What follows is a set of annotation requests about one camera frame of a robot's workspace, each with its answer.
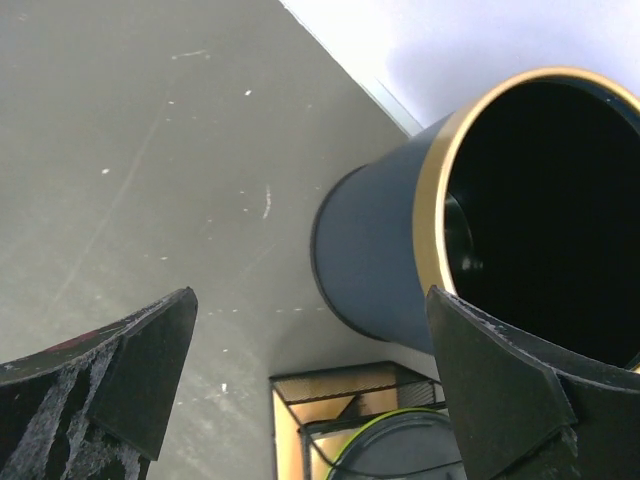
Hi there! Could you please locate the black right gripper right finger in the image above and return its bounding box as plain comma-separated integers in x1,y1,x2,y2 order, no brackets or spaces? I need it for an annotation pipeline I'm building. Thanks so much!
426,286,639,479

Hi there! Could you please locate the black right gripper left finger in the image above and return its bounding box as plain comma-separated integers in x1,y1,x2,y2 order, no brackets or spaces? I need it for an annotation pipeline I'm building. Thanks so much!
1,287,198,479

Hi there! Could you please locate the dark blue gold-rimmed trash bin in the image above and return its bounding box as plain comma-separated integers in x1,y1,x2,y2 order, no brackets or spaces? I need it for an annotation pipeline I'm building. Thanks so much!
310,67,639,369

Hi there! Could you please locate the black round plate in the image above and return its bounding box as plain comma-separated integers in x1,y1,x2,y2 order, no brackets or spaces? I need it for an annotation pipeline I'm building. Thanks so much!
325,408,467,479

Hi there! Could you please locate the wooden shelf with glass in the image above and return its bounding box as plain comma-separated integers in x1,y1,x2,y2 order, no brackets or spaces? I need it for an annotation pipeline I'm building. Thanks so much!
269,361,445,479

